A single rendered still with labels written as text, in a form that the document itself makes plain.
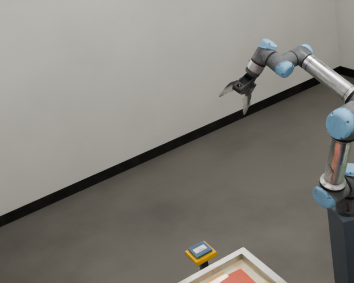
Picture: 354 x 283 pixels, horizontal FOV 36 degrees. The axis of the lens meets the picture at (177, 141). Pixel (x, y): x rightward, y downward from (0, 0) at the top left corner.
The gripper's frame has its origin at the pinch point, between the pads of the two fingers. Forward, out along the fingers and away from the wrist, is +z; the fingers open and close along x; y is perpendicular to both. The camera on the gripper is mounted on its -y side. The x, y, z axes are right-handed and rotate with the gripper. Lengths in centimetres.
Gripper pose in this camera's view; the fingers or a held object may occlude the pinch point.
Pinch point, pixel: (230, 106)
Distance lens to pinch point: 260.3
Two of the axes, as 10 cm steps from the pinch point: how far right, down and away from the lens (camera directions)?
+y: 5.0, -2.3, 8.3
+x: -7.5, -5.9, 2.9
